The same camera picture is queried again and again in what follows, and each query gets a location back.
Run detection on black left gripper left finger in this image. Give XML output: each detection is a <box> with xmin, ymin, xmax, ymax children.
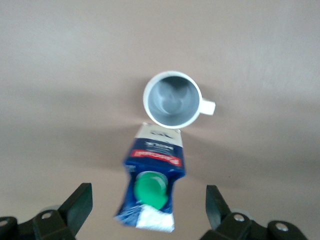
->
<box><xmin>0</xmin><ymin>182</ymin><xmax>94</xmax><ymax>240</ymax></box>

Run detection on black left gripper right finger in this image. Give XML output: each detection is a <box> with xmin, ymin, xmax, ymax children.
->
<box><xmin>199</xmin><ymin>184</ymin><xmax>308</xmax><ymax>240</ymax></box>

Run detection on blue milk carton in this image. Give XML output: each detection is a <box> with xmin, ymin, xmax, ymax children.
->
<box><xmin>113</xmin><ymin>122</ymin><xmax>187</xmax><ymax>234</ymax></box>

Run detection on beige mug with grey inside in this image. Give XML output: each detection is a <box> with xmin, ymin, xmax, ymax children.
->
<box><xmin>142</xmin><ymin>70</ymin><xmax>217</xmax><ymax>130</ymax></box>

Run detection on brown table cloth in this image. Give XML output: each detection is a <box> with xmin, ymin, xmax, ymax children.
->
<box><xmin>0</xmin><ymin>0</ymin><xmax>320</xmax><ymax>240</ymax></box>

